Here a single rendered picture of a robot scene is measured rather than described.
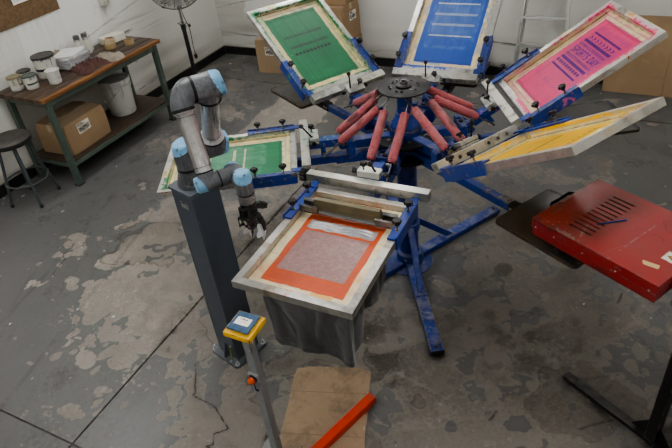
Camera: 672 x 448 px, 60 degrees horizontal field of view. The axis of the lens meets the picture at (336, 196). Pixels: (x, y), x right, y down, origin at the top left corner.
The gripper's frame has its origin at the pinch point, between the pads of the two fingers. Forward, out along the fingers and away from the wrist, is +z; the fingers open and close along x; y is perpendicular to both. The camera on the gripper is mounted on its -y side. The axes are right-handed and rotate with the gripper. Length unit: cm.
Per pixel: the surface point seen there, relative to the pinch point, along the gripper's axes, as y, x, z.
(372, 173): -65, 29, 1
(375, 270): -5, 55, 9
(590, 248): -36, 137, -3
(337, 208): -36.5, 21.9, 4.9
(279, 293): 21.9, 23.1, 9.0
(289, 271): 5.1, 17.5, 12.5
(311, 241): -17.3, 16.7, 12.5
